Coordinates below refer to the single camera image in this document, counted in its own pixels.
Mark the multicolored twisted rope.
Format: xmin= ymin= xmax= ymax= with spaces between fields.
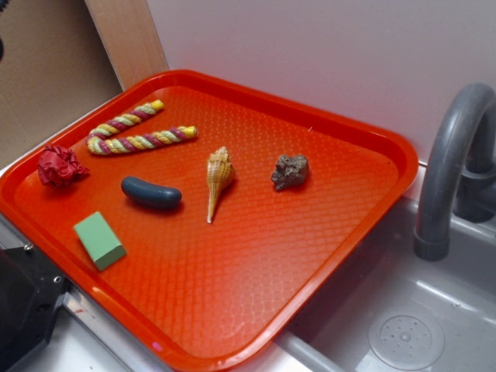
xmin=85 ymin=99 xmax=198 ymax=157

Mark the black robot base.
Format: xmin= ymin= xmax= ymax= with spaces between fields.
xmin=1 ymin=245 xmax=68 ymax=371

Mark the tan spiral seashell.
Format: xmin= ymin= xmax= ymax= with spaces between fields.
xmin=207 ymin=146 xmax=236 ymax=223

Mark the brown grey rock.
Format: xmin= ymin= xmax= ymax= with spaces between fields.
xmin=270 ymin=154 xmax=310 ymax=191

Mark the orange plastic tray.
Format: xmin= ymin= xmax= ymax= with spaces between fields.
xmin=1 ymin=71 xmax=418 ymax=371

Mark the dark grey sausage shape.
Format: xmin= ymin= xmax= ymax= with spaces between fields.
xmin=121 ymin=176 xmax=182 ymax=209

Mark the green rectangular block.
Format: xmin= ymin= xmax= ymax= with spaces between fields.
xmin=74 ymin=212 xmax=127 ymax=271

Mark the crumpled red paper ball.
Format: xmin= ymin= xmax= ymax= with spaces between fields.
xmin=37 ymin=145 xmax=89 ymax=188

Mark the grey plastic sink basin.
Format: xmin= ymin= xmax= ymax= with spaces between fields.
xmin=277 ymin=198 xmax=495 ymax=371

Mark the light wooden board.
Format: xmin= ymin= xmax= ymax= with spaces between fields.
xmin=85 ymin=0 xmax=169 ymax=90

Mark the grey plastic faucet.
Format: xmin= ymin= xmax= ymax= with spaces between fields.
xmin=414 ymin=83 xmax=495 ymax=261

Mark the round grey sink drain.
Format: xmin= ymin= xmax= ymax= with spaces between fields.
xmin=368 ymin=307 xmax=445 ymax=371

